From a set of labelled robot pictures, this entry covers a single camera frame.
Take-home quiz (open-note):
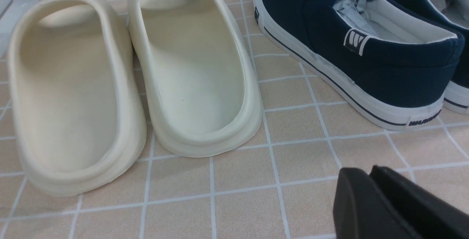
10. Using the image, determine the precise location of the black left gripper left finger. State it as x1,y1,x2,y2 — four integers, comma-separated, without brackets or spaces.
333,168,422,239

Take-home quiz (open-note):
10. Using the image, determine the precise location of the navy right slip-on shoe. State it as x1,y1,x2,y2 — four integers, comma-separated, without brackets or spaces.
394,0,469,115

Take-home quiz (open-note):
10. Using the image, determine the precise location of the cream left foam slipper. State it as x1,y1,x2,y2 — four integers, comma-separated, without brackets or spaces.
7,0,147,196

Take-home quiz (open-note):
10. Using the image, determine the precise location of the navy slip-on shoe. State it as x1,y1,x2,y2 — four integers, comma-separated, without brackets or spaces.
254,0,465,130
394,0,469,115

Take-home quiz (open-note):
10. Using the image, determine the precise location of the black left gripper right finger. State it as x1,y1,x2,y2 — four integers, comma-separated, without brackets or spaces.
370,165,469,239

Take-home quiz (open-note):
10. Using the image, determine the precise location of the cream right foam slipper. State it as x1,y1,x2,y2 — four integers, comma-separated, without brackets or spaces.
128,0,264,158

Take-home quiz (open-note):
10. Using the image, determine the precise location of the cream foam slipper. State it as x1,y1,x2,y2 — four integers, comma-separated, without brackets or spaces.
7,0,147,196
128,0,264,158

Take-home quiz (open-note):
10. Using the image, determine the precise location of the navy left slip-on shoe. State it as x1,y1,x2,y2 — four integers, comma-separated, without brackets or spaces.
254,0,465,130

